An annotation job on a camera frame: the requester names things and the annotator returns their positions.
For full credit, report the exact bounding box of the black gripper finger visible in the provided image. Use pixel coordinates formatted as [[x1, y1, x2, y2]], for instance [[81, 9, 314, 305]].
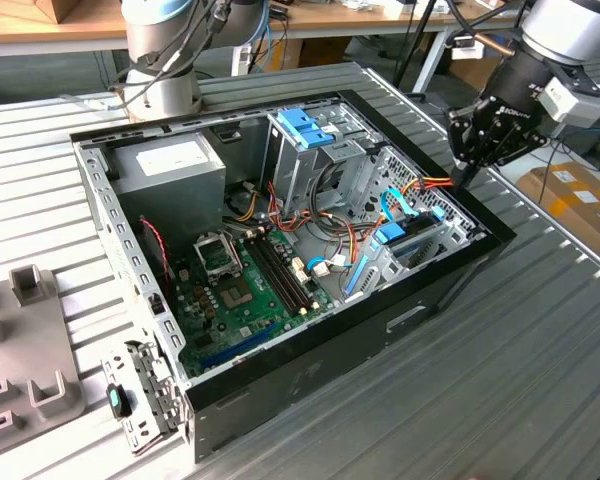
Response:
[[448, 98, 487, 188], [460, 123, 550, 188]]

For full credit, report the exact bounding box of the orange red yellow power wire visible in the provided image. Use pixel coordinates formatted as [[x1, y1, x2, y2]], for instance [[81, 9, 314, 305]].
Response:
[[398, 175, 455, 201]]

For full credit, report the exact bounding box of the blue data wire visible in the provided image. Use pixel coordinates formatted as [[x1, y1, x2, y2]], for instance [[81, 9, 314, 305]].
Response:
[[303, 187, 422, 274]]

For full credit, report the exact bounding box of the hard disk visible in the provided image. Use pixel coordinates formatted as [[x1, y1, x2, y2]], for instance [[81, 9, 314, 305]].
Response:
[[347, 207, 446, 297]]

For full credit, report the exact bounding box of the metal disk bay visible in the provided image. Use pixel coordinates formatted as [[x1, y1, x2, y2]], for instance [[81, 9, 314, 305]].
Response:
[[339, 147, 487, 306]]

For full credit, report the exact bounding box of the brown cardboard sheet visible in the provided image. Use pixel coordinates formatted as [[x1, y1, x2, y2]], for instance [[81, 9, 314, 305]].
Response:
[[449, 54, 504, 94]]

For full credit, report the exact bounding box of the cardboard box with labels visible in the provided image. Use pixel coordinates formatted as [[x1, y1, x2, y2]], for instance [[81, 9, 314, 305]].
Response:
[[515, 162, 600, 261]]

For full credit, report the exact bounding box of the black tripod stand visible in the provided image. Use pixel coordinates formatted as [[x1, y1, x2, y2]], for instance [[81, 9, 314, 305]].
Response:
[[393, 0, 439, 96]]

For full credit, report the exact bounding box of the blue plastic drive latch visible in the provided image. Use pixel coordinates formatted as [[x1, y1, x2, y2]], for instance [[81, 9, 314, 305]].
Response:
[[276, 108, 340, 150]]

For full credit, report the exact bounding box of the metal drive cage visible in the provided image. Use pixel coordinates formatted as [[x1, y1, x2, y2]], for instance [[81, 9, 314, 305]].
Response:
[[259, 99, 381, 221]]

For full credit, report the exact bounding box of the wooden desk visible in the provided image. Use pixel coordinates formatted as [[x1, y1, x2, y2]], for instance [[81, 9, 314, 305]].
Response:
[[0, 0, 531, 96]]

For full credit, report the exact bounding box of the black RAM slot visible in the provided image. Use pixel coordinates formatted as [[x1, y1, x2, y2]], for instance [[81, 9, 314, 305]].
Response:
[[250, 238, 305, 315], [261, 234, 315, 308], [244, 239, 299, 318], [256, 236, 310, 312]]

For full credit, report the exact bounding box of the thin metal locking lever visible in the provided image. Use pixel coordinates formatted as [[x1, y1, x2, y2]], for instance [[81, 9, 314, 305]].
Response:
[[228, 233, 245, 276]]

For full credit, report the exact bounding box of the black open PC case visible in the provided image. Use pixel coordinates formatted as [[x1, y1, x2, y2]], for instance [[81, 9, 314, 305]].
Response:
[[69, 88, 519, 464]]

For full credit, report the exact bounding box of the green motherboard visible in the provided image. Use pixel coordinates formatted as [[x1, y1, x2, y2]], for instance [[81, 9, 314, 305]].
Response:
[[171, 227, 342, 380]]

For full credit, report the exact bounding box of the metal socket cover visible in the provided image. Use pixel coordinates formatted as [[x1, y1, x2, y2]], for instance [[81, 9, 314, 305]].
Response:
[[193, 230, 244, 280]]

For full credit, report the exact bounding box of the grey power supply unit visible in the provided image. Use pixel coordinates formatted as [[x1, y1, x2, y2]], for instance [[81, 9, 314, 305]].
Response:
[[107, 130, 227, 256]]

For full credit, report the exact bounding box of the blue expansion slot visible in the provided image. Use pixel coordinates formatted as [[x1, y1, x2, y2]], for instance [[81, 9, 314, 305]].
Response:
[[198, 322, 277, 372]]

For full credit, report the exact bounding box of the black case fan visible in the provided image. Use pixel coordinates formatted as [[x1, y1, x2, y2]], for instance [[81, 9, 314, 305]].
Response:
[[138, 214, 177, 282]]

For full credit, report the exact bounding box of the brown box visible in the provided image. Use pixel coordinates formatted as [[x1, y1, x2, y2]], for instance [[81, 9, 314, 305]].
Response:
[[32, 0, 81, 25]]

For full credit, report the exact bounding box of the grey parts rack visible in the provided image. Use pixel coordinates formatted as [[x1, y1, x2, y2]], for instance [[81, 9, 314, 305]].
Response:
[[0, 267, 89, 459]]

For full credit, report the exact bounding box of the small grey wrist camera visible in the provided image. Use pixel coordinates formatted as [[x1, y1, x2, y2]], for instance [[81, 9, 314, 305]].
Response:
[[449, 32, 485, 62]]

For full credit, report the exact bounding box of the coloured wire bundle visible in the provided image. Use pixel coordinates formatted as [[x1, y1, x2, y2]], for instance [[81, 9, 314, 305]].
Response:
[[223, 178, 379, 264]]

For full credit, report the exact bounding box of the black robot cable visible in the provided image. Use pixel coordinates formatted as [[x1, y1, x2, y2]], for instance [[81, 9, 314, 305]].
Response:
[[108, 0, 231, 109]]

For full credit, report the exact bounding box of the metal expansion card bracket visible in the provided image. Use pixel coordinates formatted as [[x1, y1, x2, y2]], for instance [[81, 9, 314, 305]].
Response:
[[102, 339, 191, 456]]

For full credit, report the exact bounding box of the teal black latch handle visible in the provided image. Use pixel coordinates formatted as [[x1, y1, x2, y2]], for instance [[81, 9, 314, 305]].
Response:
[[105, 382, 133, 417]]

